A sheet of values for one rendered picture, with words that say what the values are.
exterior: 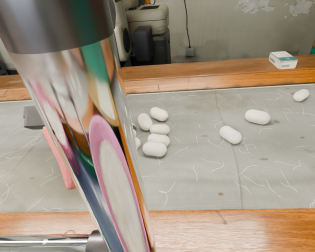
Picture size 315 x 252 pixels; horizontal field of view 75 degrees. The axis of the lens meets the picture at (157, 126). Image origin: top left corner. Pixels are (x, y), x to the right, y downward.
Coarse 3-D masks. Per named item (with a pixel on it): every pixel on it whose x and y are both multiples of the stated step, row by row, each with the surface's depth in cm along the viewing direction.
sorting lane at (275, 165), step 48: (144, 96) 46; (192, 96) 44; (240, 96) 43; (288, 96) 41; (0, 144) 36; (48, 144) 35; (192, 144) 32; (240, 144) 31; (288, 144) 30; (0, 192) 28; (48, 192) 27; (192, 192) 25; (240, 192) 25; (288, 192) 24
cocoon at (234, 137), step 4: (220, 128) 32; (224, 128) 32; (228, 128) 31; (232, 128) 31; (220, 132) 32; (224, 132) 31; (228, 132) 31; (232, 132) 31; (236, 132) 30; (224, 136) 31; (228, 136) 31; (232, 136) 30; (236, 136) 30; (240, 136) 30; (228, 140) 31; (232, 140) 30; (236, 140) 30; (240, 140) 31
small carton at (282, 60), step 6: (270, 54) 49; (276, 54) 48; (282, 54) 47; (288, 54) 47; (270, 60) 49; (276, 60) 46; (282, 60) 44; (288, 60) 44; (294, 60) 44; (276, 66) 47; (282, 66) 45; (288, 66) 45; (294, 66) 45
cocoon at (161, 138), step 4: (148, 136) 32; (152, 136) 31; (156, 136) 31; (160, 136) 31; (164, 136) 31; (148, 140) 32; (152, 140) 31; (156, 140) 31; (160, 140) 31; (164, 140) 31; (168, 140) 31; (164, 144) 31
